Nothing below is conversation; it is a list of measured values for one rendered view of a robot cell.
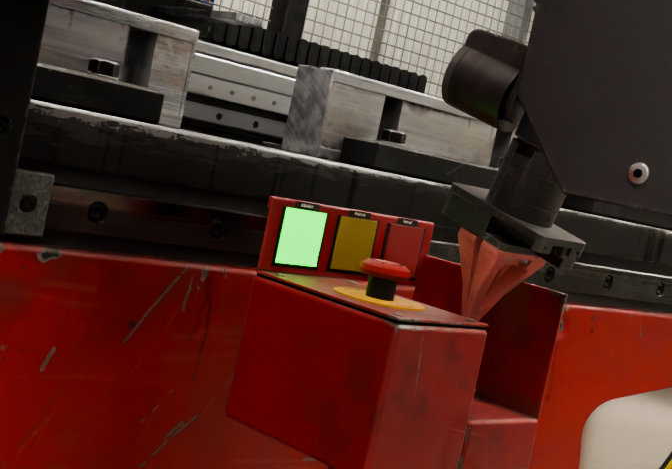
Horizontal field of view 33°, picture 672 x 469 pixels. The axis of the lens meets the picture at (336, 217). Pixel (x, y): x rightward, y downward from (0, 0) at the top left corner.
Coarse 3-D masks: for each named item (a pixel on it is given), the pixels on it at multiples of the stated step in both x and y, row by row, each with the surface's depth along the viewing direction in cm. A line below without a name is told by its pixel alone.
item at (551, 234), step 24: (504, 168) 90; (528, 168) 88; (456, 192) 92; (480, 192) 93; (504, 192) 89; (528, 192) 88; (552, 192) 89; (504, 216) 89; (528, 216) 89; (552, 216) 90; (528, 240) 88; (552, 240) 87; (576, 240) 90
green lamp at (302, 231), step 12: (288, 216) 91; (300, 216) 92; (312, 216) 93; (324, 216) 94; (288, 228) 91; (300, 228) 92; (312, 228) 93; (288, 240) 92; (300, 240) 92; (312, 240) 93; (288, 252) 92; (300, 252) 93; (312, 252) 94; (300, 264) 93; (312, 264) 94
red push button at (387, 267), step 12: (360, 264) 88; (372, 264) 86; (384, 264) 86; (396, 264) 87; (372, 276) 87; (384, 276) 86; (396, 276) 86; (408, 276) 87; (372, 288) 87; (384, 288) 87
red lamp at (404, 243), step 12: (396, 228) 100; (408, 228) 101; (420, 228) 102; (396, 240) 100; (408, 240) 102; (420, 240) 103; (384, 252) 100; (396, 252) 101; (408, 252) 102; (408, 264) 102
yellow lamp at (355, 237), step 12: (348, 228) 96; (360, 228) 97; (372, 228) 98; (336, 240) 95; (348, 240) 96; (360, 240) 97; (372, 240) 98; (336, 252) 96; (348, 252) 97; (360, 252) 98; (336, 264) 96; (348, 264) 97
